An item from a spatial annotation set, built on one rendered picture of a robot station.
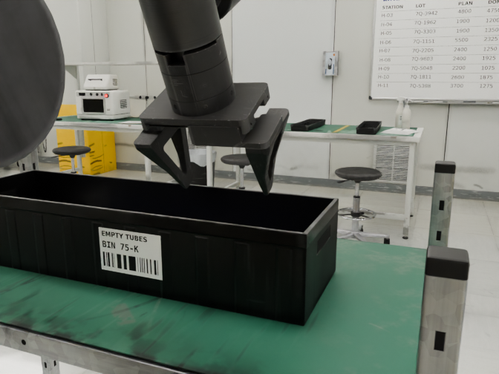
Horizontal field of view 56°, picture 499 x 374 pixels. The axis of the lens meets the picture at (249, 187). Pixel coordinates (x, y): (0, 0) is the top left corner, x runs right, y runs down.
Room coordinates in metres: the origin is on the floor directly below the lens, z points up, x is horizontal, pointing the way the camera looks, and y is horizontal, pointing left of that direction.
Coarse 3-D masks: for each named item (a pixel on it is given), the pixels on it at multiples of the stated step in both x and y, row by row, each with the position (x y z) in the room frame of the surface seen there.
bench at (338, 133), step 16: (288, 128) 4.03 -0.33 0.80; (320, 128) 4.03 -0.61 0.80; (336, 128) 4.03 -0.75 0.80; (352, 128) 4.03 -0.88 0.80; (384, 128) 4.03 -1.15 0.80; (416, 128) 4.03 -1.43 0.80; (368, 144) 3.61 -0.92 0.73; (384, 144) 3.57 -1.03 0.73; (400, 144) 3.52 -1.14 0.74; (416, 144) 3.49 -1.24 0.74; (208, 160) 4.12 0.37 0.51; (416, 160) 4.08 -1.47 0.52; (208, 176) 4.12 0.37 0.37; (240, 176) 4.73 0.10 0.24; (416, 176) 4.11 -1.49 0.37
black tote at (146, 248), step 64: (0, 192) 0.78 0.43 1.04; (64, 192) 0.83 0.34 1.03; (128, 192) 0.78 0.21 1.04; (192, 192) 0.73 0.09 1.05; (256, 192) 0.69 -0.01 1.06; (0, 256) 0.67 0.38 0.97; (64, 256) 0.62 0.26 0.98; (128, 256) 0.58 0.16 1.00; (192, 256) 0.54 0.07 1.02; (256, 256) 0.51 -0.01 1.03; (320, 256) 0.55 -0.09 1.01
